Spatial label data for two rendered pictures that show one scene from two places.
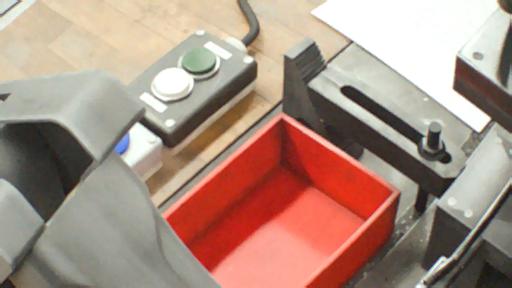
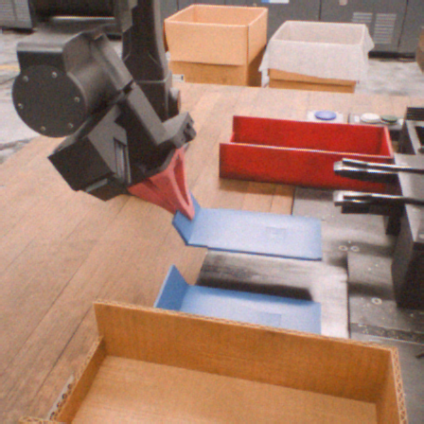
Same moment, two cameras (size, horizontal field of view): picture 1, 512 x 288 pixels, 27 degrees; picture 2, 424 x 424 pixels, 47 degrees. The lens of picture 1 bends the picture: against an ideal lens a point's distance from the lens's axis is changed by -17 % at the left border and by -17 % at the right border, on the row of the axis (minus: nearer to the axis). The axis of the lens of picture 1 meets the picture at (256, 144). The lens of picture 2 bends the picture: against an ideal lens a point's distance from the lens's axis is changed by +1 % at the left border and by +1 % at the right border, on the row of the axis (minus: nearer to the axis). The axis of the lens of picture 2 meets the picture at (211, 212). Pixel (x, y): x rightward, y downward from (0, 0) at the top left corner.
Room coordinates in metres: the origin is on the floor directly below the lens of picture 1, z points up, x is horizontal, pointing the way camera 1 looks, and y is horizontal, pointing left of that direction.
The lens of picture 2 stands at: (0.04, -0.53, 1.26)
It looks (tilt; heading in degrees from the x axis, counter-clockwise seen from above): 32 degrees down; 62
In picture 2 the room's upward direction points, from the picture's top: straight up
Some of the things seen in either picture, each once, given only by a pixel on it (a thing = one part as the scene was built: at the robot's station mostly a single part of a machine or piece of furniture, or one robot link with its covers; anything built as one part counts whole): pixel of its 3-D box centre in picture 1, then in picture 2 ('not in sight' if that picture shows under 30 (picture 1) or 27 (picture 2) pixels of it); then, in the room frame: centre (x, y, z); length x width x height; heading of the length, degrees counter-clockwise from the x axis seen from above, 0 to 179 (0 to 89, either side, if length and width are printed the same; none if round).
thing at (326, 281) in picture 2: not in sight; (270, 298); (0.27, -0.23, 0.91); 0.17 x 0.16 x 0.02; 50
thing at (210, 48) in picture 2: not in sight; (215, 63); (1.47, 2.14, 0.43); 0.59 x 0.54 x 0.58; 46
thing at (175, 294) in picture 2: not in sight; (239, 308); (0.22, -0.24, 0.93); 0.15 x 0.07 x 0.03; 141
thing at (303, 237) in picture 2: not in sight; (249, 221); (0.28, -0.17, 0.97); 0.15 x 0.07 x 0.03; 143
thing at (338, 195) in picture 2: not in sight; (367, 201); (0.41, -0.21, 0.98); 0.07 x 0.02 x 0.01; 140
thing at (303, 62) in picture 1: (326, 103); (413, 139); (0.65, -0.05, 0.95); 0.06 x 0.03 x 0.09; 50
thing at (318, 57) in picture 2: not in sight; (318, 75); (1.97, 1.75, 0.40); 0.69 x 0.60 x 0.50; 46
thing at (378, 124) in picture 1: (391, 143); (419, 155); (0.61, -0.11, 0.95); 0.15 x 0.03 x 0.10; 50
